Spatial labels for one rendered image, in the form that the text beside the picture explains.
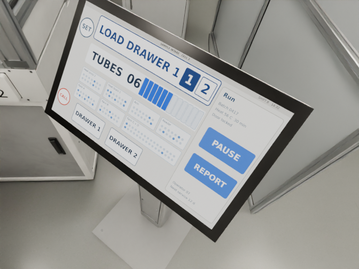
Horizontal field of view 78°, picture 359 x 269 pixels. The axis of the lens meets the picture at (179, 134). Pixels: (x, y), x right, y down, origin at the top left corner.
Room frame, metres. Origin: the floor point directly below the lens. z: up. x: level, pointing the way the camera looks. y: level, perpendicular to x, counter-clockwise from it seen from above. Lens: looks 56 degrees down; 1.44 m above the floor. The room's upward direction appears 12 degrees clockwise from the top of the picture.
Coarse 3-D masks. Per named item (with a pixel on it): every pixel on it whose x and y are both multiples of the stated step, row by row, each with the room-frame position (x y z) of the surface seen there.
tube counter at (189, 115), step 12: (132, 72) 0.35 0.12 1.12; (132, 84) 0.33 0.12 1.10; (144, 84) 0.32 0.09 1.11; (156, 84) 0.32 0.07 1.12; (144, 96) 0.31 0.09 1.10; (156, 96) 0.30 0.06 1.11; (168, 96) 0.30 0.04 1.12; (168, 108) 0.28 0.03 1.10; (180, 108) 0.28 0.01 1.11; (192, 108) 0.28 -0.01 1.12; (180, 120) 0.27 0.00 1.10; (192, 120) 0.26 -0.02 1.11
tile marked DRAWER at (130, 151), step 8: (112, 128) 0.26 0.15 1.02; (112, 136) 0.25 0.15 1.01; (120, 136) 0.25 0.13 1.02; (112, 144) 0.24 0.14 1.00; (120, 144) 0.24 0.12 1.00; (128, 144) 0.24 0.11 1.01; (136, 144) 0.24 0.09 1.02; (120, 152) 0.22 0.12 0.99; (128, 152) 0.22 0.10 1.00; (136, 152) 0.22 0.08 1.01; (128, 160) 0.21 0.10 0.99; (136, 160) 0.21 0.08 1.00
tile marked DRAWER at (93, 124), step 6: (78, 108) 0.30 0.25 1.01; (84, 108) 0.30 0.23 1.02; (78, 114) 0.29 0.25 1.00; (84, 114) 0.29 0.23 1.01; (90, 114) 0.29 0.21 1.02; (72, 120) 0.29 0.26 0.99; (78, 120) 0.28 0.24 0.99; (84, 120) 0.28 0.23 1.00; (90, 120) 0.28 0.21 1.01; (96, 120) 0.28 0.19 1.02; (102, 120) 0.28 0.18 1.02; (84, 126) 0.27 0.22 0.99; (90, 126) 0.27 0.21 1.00; (96, 126) 0.27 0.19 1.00; (102, 126) 0.27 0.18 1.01; (90, 132) 0.26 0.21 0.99; (96, 132) 0.26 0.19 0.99
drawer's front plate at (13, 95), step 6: (0, 78) 0.42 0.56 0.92; (6, 78) 0.43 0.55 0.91; (0, 84) 0.42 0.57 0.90; (6, 84) 0.42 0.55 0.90; (12, 84) 0.44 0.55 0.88; (6, 90) 0.42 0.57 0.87; (12, 90) 0.42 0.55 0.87; (6, 96) 0.42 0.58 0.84; (12, 96) 0.42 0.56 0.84; (18, 96) 0.43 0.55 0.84
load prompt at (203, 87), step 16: (96, 32) 0.42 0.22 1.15; (112, 32) 0.41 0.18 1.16; (128, 32) 0.40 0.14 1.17; (112, 48) 0.39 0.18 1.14; (128, 48) 0.38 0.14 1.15; (144, 48) 0.37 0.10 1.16; (160, 48) 0.37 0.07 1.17; (144, 64) 0.35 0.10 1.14; (160, 64) 0.35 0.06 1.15; (176, 64) 0.34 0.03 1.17; (176, 80) 0.32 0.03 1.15; (192, 80) 0.32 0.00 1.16; (208, 80) 0.32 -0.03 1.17; (192, 96) 0.30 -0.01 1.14; (208, 96) 0.29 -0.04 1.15
